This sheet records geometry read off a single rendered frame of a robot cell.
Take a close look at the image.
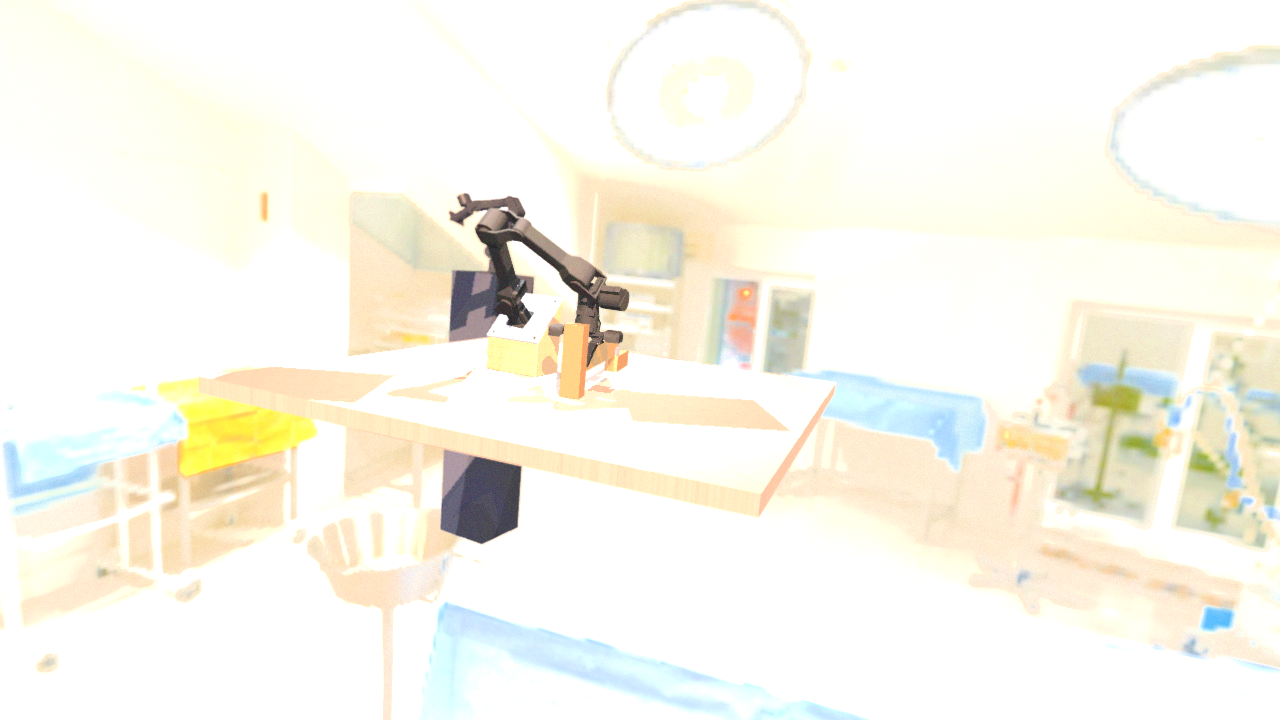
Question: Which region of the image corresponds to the long tan wooden rail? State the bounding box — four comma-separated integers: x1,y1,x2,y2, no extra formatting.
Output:
586,341,618,372

